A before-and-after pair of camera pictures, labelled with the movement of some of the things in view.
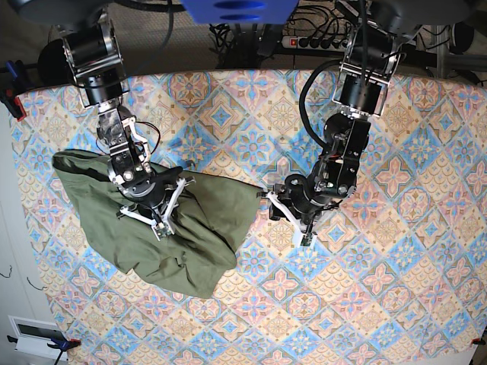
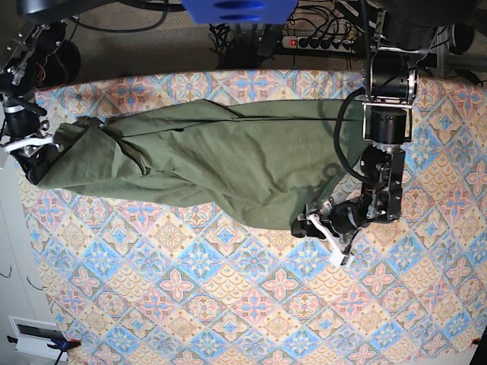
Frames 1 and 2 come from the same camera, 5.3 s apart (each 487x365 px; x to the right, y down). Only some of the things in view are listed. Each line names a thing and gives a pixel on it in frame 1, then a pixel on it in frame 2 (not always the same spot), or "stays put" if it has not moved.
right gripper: (290, 201) → (336, 219)
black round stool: (53, 67) stays put
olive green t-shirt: (208, 221) → (267, 169)
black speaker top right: (463, 36) stays put
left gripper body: (157, 200) → (26, 130)
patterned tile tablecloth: (397, 274) stays put
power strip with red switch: (319, 42) stays put
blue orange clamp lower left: (63, 345) stays put
